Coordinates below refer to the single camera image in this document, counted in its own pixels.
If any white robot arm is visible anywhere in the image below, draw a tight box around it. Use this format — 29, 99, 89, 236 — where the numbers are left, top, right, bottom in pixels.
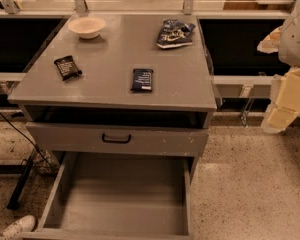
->
257, 0, 300, 134

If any black metal leg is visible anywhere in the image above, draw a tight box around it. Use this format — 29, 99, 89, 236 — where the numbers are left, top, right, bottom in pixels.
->
7, 156, 33, 210

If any closed grey upper drawer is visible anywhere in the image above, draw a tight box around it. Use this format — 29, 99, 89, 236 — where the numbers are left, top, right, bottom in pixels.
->
26, 122, 208, 156

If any black snack bar wrapper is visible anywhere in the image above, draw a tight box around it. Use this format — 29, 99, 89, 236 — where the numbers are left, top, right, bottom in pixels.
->
54, 55, 82, 81

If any dark blue rxbar wrapper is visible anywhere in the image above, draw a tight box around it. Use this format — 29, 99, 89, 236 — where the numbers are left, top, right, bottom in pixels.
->
131, 69, 153, 92

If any blue chip bag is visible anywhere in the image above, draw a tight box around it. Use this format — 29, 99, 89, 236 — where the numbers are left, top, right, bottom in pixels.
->
156, 19, 196, 49

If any white shoe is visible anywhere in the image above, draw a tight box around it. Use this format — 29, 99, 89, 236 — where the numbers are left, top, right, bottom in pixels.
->
0, 215, 36, 240

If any open grey lower drawer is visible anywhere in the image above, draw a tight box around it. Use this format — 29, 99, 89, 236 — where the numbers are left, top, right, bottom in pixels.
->
22, 152, 193, 240

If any black cable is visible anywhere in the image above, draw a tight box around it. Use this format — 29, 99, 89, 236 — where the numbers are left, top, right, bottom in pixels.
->
0, 106, 58, 172

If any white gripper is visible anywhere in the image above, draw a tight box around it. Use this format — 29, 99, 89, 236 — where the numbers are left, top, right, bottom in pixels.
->
257, 27, 300, 134

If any white bowl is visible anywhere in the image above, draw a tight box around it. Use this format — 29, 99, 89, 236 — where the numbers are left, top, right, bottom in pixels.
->
68, 17, 106, 39

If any grey drawer cabinet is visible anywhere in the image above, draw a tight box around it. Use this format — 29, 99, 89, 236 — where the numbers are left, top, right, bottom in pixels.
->
7, 13, 218, 185

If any black drawer handle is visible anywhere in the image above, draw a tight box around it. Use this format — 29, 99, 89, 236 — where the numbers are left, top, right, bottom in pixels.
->
101, 133, 132, 144

